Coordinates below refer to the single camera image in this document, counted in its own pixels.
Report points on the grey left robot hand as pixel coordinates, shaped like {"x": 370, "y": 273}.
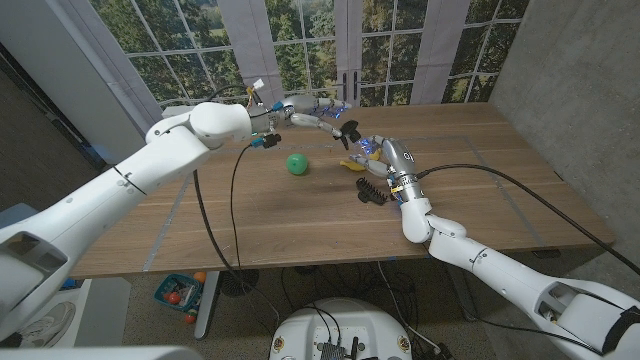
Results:
{"x": 295, "y": 110}

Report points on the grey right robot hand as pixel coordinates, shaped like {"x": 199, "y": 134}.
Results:
{"x": 402, "y": 165}

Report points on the clear plastic spray bottle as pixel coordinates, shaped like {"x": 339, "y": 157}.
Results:
{"x": 366, "y": 146}

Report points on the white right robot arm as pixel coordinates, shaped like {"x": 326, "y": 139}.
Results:
{"x": 505, "y": 280}

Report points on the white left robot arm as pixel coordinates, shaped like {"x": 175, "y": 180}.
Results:
{"x": 115, "y": 195}

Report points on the yellow banana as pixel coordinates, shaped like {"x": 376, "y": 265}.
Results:
{"x": 350, "y": 165}

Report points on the green ball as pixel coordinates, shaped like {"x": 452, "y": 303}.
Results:
{"x": 297, "y": 164}

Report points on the red toy ball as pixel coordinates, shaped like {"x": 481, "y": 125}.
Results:
{"x": 174, "y": 298}

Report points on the black hair claw clip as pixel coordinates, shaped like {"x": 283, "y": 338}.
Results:
{"x": 370, "y": 192}

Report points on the printed window garden backdrop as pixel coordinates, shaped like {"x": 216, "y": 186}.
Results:
{"x": 200, "y": 50}

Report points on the white power outlet box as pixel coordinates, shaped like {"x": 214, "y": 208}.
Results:
{"x": 172, "y": 109}

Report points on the metal table leg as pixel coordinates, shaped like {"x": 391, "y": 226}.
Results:
{"x": 205, "y": 310}
{"x": 467, "y": 310}

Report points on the white robot torso base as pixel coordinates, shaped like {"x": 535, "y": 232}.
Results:
{"x": 340, "y": 322}

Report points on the black floor fan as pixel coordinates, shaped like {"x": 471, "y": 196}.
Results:
{"x": 240, "y": 282}

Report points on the teal toy basket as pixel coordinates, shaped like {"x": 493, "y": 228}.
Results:
{"x": 180, "y": 295}

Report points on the white storage box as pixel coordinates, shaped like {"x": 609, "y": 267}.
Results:
{"x": 105, "y": 310}

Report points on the blue plastic container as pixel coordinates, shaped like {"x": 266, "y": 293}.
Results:
{"x": 10, "y": 216}

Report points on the white sneaker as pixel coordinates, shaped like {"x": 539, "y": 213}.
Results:
{"x": 47, "y": 325}

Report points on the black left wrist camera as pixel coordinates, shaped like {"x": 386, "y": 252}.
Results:
{"x": 271, "y": 140}

